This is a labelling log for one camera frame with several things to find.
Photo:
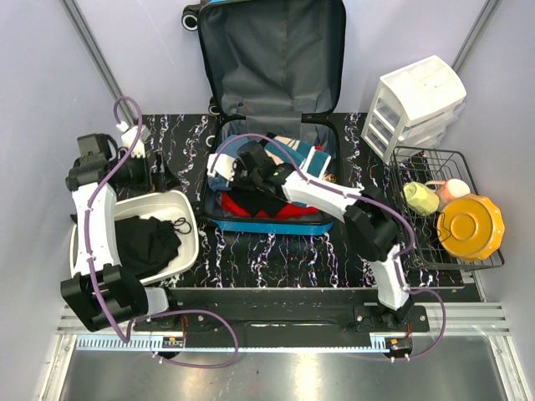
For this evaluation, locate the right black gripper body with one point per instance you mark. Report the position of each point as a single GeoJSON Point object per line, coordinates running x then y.
{"type": "Point", "coordinates": [244, 179]}

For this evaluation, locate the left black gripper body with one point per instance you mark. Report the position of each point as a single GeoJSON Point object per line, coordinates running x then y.
{"type": "Point", "coordinates": [135, 175]}

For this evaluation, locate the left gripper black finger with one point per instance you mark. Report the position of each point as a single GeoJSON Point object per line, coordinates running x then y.
{"type": "Point", "coordinates": [158, 167]}
{"type": "Point", "coordinates": [168, 181]}

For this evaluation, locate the blue garment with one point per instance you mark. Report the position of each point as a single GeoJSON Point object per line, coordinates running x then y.
{"type": "Point", "coordinates": [230, 147]}

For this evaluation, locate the black garment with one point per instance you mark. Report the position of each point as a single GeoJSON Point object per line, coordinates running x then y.
{"type": "Point", "coordinates": [147, 246]}
{"type": "Point", "coordinates": [253, 203]}

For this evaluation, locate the blue fish print suitcase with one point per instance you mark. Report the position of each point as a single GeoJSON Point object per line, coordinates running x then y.
{"type": "Point", "coordinates": [273, 67]}

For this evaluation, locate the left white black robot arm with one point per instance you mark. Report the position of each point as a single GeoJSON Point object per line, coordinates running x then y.
{"type": "Point", "coordinates": [114, 294]}

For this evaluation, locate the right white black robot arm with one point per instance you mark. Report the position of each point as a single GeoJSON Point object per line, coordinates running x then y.
{"type": "Point", "coordinates": [370, 224]}

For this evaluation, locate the white plastic basin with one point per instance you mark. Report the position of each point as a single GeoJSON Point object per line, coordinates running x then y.
{"type": "Point", "coordinates": [184, 209]}

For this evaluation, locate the red garment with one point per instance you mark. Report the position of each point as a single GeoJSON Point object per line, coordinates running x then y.
{"type": "Point", "coordinates": [291, 211]}

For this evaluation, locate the teal white striped towel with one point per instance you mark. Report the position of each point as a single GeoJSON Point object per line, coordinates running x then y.
{"type": "Point", "coordinates": [309, 158]}

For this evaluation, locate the pale green cup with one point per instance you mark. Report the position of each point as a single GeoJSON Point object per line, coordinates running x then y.
{"type": "Point", "coordinates": [421, 199]}

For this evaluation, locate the white plastic drawer organizer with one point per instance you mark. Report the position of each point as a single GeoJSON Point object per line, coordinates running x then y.
{"type": "Point", "coordinates": [412, 107]}

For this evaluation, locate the pink cup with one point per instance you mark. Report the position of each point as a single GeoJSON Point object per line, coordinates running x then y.
{"type": "Point", "coordinates": [449, 190]}

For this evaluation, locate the yellow scalloped plate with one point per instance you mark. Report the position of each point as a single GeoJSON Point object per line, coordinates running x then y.
{"type": "Point", "coordinates": [471, 228]}

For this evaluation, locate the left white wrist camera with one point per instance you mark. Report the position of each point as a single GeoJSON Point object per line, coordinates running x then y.
{"type": "Point", "coordinates": [134, 137]}

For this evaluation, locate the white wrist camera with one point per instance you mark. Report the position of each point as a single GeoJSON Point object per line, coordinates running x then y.
{"type": "Point", "coordinates": [134, 137]}
{"type": "Point", "coordinates": [221, 165]}

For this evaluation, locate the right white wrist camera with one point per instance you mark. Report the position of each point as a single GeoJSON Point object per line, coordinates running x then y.
{"type": "Point", "coordinates": [221, 165]}

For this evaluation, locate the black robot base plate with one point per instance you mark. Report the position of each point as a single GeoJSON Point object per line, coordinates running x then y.
{"type": "Point", "coordinates": [276, 311]}

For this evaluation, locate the black wire dish rack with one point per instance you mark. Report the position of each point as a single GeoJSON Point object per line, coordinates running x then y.
{"type": "Point", "coordinates": [420, 165]}

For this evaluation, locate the aluminium slotted rail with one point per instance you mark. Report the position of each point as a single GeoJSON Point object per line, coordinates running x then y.
{"type": "Point", "coordinates": [355, 334]}

